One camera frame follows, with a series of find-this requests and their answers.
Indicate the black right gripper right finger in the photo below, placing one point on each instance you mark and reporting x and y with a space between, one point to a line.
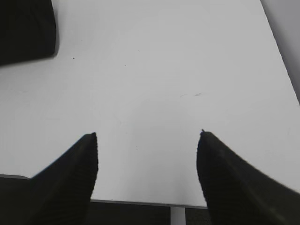
237 193

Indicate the white table leg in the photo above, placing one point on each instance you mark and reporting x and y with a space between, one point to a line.
177 216

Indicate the black canvas tote bag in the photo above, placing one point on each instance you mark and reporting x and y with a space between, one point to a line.
27 30

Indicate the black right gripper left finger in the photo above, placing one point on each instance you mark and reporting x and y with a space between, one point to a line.
60 194

